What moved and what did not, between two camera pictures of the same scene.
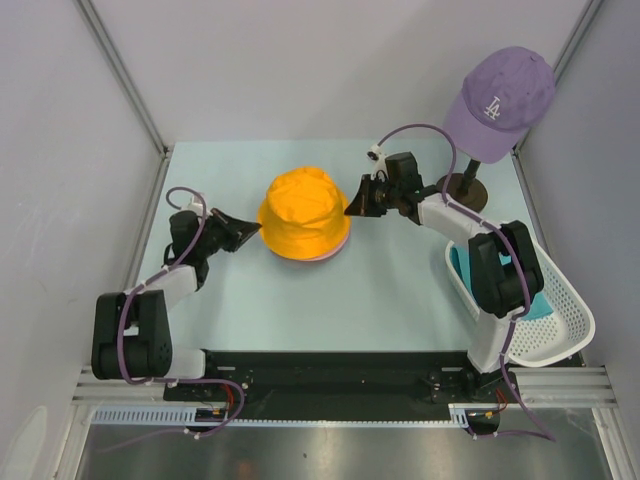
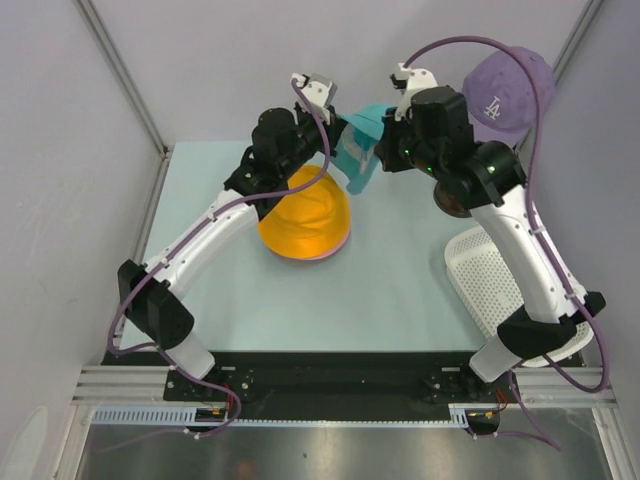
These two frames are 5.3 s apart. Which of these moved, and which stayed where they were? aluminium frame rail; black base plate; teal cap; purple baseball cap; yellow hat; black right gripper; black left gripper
Moved: teal cap; black right gripper; black left gripper
Stayed: aluminium frame rail; black base plate; purple baseball cap; yellow hat
